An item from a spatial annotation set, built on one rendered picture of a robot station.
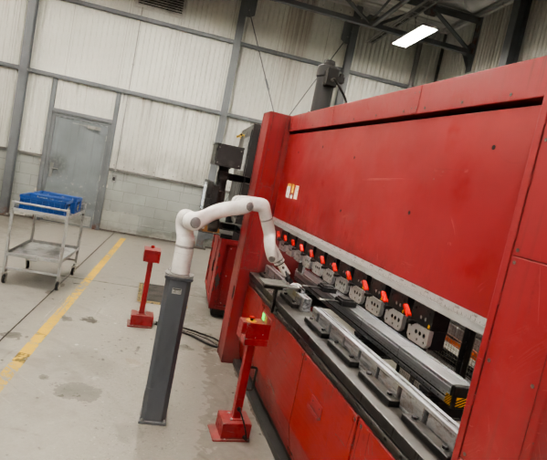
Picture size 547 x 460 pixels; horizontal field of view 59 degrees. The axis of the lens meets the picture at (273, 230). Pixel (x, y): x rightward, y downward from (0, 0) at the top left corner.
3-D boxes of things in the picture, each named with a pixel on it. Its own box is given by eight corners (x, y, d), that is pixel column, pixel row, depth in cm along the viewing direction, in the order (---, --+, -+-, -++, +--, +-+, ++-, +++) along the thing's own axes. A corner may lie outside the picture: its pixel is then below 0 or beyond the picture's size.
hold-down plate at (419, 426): (400, 419, 195) (402, 412, 195) (411, 420, 197) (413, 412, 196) (445, 465, 167) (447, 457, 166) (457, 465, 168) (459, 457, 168)
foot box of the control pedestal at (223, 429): (206, 424, 328) (210, 408, 326) (242, 425, 336) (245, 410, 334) (212, 441, 309) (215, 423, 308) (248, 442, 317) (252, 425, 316)
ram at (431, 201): (271, 223, 430) (289, 134, 422) (279, 224, 432) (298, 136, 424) (532, 363, 144) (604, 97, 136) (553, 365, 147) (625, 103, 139)
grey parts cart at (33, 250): (24, 266, 617) (35, 193, 608) (77, 274, 630) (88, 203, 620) (-4, 283, 530) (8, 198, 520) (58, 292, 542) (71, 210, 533)
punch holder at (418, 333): (404, 336, 208) (414, 299, 206) (422, 338, 210) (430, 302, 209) (425, 350, 194) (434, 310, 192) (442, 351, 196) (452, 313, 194)
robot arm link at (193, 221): (180, 229, 312) (189, 235, 298) (175, 212, 308) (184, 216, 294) (247, 209, 334) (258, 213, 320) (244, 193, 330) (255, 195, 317)
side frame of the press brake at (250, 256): (215, 351, 461) (263, 112, 438) (298, 359, 486) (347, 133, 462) (220, 362, 438) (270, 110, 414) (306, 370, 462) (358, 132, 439)
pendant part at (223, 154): (196, 227, 480) (212, 143, 471) (221, 232, 486) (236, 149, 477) (200, 235, 431) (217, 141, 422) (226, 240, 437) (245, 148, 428)
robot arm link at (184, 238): (179, 247, 302) (185, 211, 300) (169, 241, 318) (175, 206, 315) (196, 249, 308) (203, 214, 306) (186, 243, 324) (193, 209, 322)
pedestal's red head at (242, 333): (236, 333, 323) (241, 308, 321) (258, 336, 328) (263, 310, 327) (243, 345, 304) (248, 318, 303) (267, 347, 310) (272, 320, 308)
